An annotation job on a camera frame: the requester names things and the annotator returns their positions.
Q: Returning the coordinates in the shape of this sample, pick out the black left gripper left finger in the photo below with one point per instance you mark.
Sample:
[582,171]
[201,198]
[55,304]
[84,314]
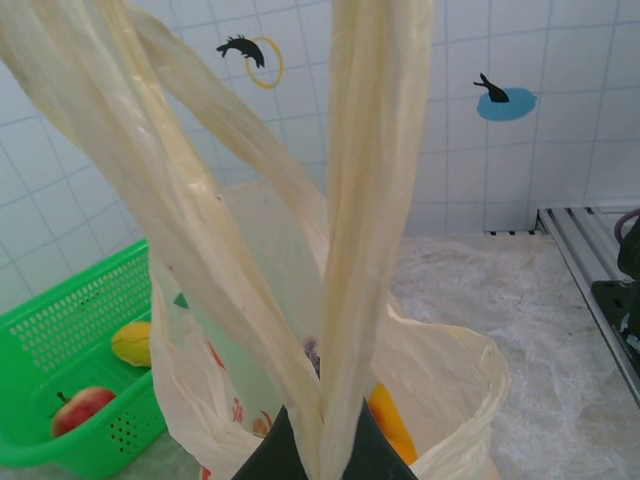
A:
[272,460]

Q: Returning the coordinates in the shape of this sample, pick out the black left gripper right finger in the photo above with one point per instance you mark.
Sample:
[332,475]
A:
[375,460]

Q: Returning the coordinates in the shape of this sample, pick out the large yellow fake banana bunch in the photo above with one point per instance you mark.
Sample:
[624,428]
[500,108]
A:
[392,425]

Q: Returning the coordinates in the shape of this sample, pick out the cream plastic bag orange print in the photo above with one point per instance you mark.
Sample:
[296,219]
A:
[370,150]

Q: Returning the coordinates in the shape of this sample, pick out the yellow fake mango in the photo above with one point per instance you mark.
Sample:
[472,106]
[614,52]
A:
[131,345]

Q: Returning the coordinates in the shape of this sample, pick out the red fake apple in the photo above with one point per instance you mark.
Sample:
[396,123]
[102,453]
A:
[82,412]

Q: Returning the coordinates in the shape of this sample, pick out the crumpled clear plastic table cover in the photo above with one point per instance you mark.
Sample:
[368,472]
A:
[525,350]

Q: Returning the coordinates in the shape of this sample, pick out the green plastic basket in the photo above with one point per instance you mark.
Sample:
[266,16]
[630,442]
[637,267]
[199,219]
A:
[75,325]

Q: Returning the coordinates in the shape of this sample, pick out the dolphin sticker on blue patch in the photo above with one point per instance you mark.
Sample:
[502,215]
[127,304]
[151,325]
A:
[505,107]

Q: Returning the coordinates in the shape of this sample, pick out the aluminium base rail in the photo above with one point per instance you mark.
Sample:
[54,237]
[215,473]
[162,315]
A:
[575,240]

